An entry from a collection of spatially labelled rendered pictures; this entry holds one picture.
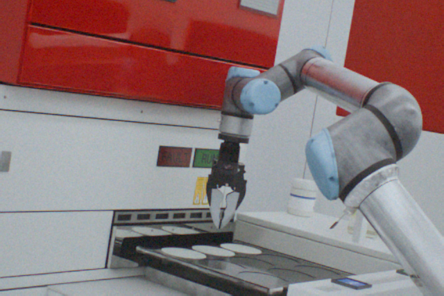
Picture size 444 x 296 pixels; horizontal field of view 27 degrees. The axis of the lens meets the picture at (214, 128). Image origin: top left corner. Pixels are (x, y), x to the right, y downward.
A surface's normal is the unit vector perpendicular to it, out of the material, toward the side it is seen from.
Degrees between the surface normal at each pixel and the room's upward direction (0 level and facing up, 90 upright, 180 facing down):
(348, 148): 64
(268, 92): 90
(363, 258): 90
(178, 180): 90
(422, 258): 81
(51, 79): 90
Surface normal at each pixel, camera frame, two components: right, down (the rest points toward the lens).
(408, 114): 0.51, -0.44
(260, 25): 0.78, 0.16
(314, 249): -0.61, -0.06
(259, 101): 0.30, 0.10
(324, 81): -0.86, -0.24
